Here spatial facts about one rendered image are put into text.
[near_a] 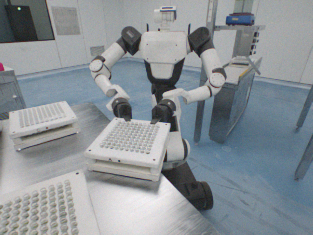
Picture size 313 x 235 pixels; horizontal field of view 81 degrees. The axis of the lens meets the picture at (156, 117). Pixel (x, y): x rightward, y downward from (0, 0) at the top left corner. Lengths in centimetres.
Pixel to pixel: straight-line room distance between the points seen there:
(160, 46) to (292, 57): 422
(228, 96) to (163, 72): 106
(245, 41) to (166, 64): 86
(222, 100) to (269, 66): 319
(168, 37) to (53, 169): 83
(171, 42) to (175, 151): 61
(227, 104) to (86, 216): 181
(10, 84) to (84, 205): 250
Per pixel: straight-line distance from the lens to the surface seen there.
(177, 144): 111
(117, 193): 59
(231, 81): 186
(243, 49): 179
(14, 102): 293
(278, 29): 508
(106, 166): 63
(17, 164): 82
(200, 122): 202
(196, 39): 112
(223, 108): 210
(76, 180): 55
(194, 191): 141
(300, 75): 512
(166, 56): 109
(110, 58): 117
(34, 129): 86
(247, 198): 178
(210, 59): 107
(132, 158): 58
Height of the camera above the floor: 126
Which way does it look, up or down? 27 degrees down
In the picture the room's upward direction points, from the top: straight up
